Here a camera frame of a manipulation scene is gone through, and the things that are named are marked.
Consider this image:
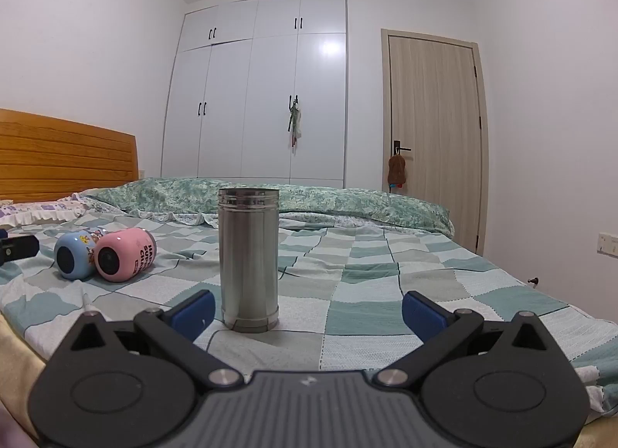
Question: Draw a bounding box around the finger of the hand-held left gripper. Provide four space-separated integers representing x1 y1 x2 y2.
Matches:
0 229 40 266

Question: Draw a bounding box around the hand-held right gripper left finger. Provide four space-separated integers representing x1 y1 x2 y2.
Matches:
63 290 242 390

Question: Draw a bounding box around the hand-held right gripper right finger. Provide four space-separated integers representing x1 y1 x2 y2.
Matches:
377 290 561 390

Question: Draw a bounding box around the blue cartoon cup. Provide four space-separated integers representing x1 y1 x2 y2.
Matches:
53 228 110 281

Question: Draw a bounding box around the stainless steel cup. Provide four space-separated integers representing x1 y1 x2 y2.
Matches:
217 187 281 333

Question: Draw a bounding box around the pink cup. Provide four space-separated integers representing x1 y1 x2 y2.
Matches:
93 227 158 283

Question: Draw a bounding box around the purple print frilled pillow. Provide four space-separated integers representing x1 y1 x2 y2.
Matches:
0 192 100 230

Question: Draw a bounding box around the green checkered bed sheet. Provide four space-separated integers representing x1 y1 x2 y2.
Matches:
0 213 618 412

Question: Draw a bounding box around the wooden headboard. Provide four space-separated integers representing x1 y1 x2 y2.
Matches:
0 109 139 203

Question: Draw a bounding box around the yellow blanket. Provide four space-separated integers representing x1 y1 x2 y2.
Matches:
0 310 51 434

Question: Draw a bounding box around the green floral quilt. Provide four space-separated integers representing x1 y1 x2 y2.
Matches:
79 176 455 237

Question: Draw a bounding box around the brown hanging cloth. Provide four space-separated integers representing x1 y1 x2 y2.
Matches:
387 153 407 192

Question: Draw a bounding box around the light wooden door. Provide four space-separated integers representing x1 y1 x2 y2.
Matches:
380 28 487 256

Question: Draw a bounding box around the green hanging ornament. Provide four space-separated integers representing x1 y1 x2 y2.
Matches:
288 95 303 148

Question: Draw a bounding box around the white wardrobe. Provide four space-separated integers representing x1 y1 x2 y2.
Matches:
161 0 348 189

